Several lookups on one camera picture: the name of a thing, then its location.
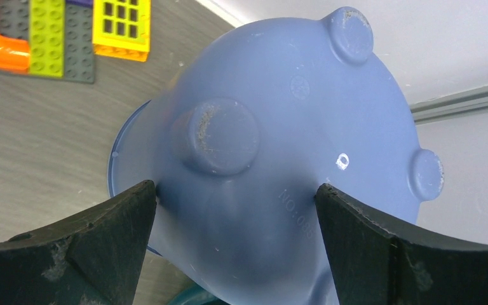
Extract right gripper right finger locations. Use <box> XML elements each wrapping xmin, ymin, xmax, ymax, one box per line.
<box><xmin>315</xmin><ymin>184</ymin><xmax>488</xmax><ymax>304</ymax></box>

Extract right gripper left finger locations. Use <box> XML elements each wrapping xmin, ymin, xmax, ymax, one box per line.
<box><xmin>0</xmin><ymin>180</ymin><xmax>156</xmax><ymax>304</ymax></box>

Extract lime green building brick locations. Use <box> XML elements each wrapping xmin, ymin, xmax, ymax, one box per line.
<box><xmin>29</xmin><ymin>0</ymin><xmax>65</xmax><ymax>78</ymax></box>

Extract aluminium rail frame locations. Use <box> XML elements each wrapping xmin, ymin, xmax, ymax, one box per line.
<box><xmin>410</xmin><ymin>86</ymin><xmax>488</xmax><ymax>125</ymax></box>

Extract yellow grid toy block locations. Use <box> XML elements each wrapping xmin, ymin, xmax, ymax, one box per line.
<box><xmin>92</xmin><ymin>0</ymin><xmax>151</xmax><ymax>62</ymax></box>

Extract blue plastic bucket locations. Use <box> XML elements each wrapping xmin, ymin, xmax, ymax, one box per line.
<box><xmin>107</xmin><ymin>6</ymin><xmax>444</xmax><ymax>304</ymax></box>

